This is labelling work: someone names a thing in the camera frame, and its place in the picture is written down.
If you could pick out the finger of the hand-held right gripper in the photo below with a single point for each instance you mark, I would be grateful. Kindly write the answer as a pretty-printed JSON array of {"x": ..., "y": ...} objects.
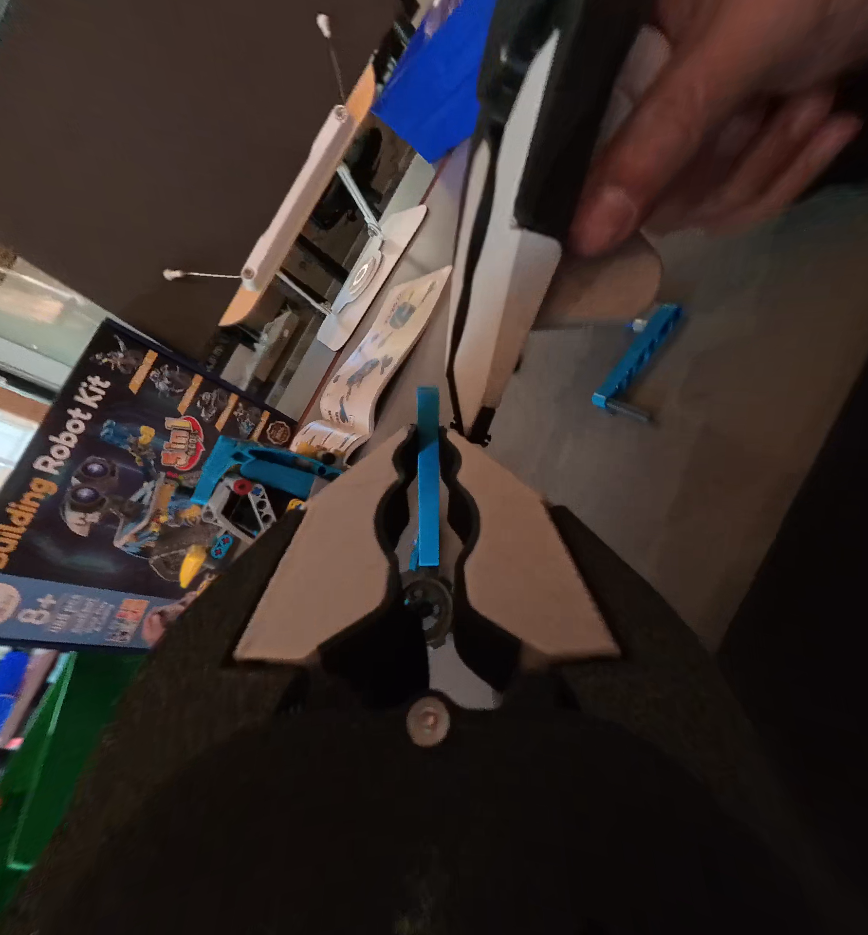
[
  {"x": 507, "y": 292},
  {"x": 609, "y": 285}
]

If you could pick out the black gear wheel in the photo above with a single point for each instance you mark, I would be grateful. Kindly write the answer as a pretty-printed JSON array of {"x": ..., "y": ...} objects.
[{"x": 428, "y": 606}]

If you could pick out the thin wooden board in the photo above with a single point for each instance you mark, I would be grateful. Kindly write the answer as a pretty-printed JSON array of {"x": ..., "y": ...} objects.
[{"x": 238, "y": 310}]

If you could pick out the white round dish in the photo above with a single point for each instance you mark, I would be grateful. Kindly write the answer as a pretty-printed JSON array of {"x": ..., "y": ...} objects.
[{"x": 361, "y": 274}]

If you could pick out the green box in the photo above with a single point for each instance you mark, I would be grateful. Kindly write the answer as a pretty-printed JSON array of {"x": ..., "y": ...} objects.
[{"x": 54, "y": 767}]

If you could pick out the black pin connector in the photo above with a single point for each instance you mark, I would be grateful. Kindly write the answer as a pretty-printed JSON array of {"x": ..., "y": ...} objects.
[{"x": 481, "y": 427}]

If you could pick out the person's right hand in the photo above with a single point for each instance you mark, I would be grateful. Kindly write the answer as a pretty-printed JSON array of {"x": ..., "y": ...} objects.
[{"x": 733, "y": 109}]

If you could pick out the dark printed toy box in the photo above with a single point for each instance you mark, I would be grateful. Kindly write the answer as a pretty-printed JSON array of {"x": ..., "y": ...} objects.
[{"x": 112, "y": 475}]

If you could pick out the white stand with rod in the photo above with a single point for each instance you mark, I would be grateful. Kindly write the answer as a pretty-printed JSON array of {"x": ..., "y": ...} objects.
[{"x": 295, "y": 197}]

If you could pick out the dark brown board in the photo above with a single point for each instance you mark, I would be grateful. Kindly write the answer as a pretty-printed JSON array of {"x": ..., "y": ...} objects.
[{"x": 149, "y": 146}]

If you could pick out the grey desk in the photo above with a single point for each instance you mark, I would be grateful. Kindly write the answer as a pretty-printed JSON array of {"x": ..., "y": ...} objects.
[{"x": 660, "y": 475}]

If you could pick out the black axle rod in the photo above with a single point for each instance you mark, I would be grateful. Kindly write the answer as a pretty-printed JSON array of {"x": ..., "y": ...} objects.
[{"x": 634, "y": 413}]

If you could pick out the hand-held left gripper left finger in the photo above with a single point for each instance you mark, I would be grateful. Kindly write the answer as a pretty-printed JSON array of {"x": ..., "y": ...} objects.
[{"x": 317, "y": 577}]

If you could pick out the open instruction booklet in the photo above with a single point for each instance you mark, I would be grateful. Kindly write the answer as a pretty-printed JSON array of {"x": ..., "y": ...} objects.
[{"x": 375, "y": 365}]

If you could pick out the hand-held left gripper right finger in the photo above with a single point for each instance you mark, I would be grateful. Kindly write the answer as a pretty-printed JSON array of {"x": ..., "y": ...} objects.
[{"x": 536, "y": 577}]

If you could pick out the blue yellow toy vehicle model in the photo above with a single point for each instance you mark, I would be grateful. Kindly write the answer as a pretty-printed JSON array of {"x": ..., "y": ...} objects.
[{"x": 258, "y": 497}]

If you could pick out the blue plastic bin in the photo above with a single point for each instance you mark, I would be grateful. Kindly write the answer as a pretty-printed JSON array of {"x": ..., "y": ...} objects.
[{"x": 434, "y": 73}]

